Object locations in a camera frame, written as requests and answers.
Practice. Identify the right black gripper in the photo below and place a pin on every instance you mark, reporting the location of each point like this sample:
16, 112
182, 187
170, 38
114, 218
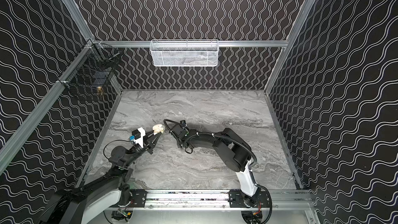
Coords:
175, 129

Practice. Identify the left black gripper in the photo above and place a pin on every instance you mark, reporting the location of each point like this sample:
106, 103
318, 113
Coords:
147, 143

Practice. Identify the beige charging case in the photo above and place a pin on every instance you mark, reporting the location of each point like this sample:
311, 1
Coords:
158, 129

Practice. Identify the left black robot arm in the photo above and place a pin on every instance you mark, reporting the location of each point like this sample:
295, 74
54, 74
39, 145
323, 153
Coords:
80, 205

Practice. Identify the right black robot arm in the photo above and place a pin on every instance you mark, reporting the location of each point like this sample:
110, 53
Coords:
236, 154

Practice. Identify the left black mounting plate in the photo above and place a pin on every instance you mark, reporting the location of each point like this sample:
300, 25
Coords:
133, 198

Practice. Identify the black mounting plate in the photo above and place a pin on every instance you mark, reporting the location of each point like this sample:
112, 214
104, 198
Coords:
238, 199
133, 198

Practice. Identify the small brass object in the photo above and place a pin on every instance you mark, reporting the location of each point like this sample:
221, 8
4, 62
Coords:
100, 91

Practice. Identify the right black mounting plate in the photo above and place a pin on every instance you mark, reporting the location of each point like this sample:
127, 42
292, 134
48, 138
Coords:
238, 199

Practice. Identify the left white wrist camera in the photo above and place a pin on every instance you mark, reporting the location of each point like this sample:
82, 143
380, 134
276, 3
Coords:
137, 137

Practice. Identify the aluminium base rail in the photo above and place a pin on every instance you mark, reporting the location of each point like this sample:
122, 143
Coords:
217, 200

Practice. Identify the white wire mesh basket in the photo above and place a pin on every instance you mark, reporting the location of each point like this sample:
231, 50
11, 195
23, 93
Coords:
184, 52

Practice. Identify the black wire basket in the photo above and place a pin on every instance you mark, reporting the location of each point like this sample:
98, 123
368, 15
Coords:
96, 69

